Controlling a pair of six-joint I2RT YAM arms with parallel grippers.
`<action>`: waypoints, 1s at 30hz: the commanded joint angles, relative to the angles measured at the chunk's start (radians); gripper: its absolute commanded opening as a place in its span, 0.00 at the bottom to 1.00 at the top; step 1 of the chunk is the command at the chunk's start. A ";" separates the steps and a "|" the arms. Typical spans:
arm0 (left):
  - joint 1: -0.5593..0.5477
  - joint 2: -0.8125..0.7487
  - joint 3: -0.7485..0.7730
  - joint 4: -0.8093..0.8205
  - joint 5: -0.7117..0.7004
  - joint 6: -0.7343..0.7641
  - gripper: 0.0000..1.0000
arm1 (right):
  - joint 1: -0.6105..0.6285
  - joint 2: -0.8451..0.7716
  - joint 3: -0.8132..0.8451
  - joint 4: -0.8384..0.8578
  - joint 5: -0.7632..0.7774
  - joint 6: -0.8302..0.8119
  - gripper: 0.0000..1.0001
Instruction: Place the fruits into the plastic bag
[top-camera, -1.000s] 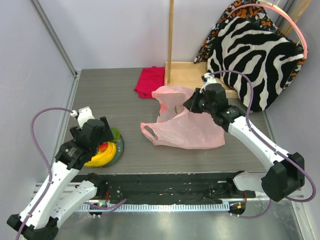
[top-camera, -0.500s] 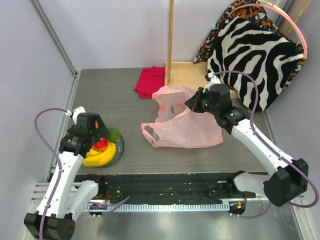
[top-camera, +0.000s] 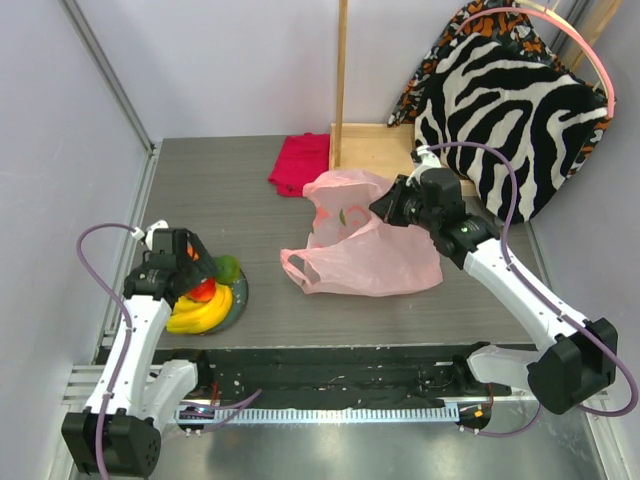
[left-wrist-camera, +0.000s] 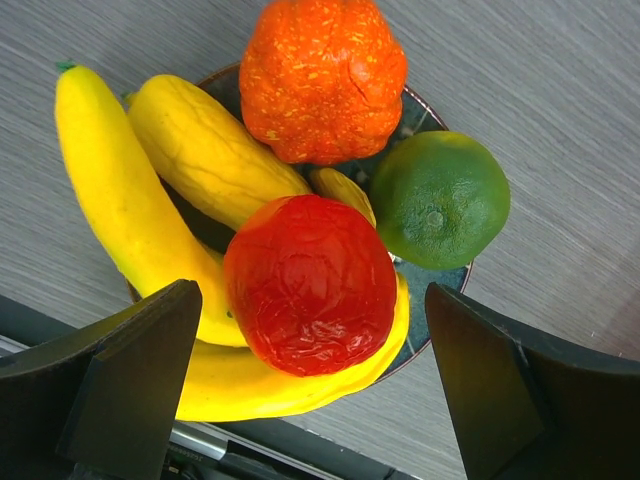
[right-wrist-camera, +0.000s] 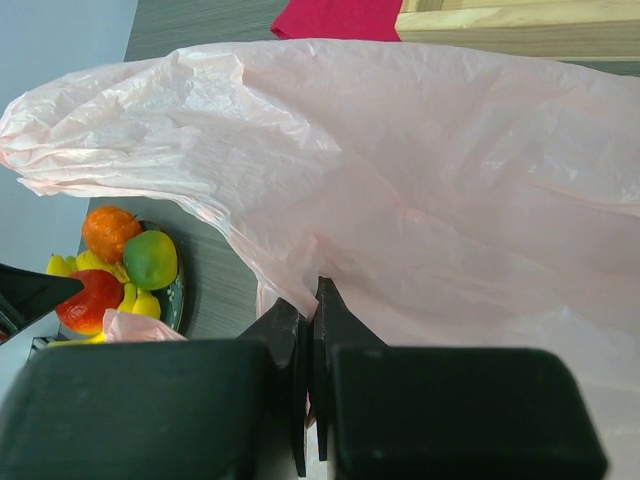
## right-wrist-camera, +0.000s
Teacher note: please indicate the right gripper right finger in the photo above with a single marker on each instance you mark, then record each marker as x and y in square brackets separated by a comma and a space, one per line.
[390, 412]

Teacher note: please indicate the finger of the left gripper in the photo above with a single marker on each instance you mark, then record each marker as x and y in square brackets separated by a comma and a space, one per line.
[28, 296]

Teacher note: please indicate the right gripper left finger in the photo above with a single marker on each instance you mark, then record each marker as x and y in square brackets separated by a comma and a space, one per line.
[199, 409]

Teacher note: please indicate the red apple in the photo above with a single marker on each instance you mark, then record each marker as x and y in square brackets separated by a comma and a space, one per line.
[83, 313]

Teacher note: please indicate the orange tangerine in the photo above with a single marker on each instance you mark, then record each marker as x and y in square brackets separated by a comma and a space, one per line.
[107, 229]

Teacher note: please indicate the green mango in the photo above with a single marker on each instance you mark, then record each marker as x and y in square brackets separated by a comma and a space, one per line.
[150, 260]

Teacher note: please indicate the pink plastic bag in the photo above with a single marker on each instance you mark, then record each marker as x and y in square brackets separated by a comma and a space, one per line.
[455, 196]

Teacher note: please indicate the yellow banana bunch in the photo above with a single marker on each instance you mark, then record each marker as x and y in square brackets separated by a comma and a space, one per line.
[135, 300]

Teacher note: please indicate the dark green plate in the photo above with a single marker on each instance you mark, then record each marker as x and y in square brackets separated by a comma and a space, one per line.
[172, 298]

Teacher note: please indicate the red folded cloth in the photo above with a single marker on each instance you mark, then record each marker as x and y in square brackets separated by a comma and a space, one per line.
[338, 19]

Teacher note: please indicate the wooden stand with post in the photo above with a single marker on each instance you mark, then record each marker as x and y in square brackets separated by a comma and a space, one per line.
[561, 30]

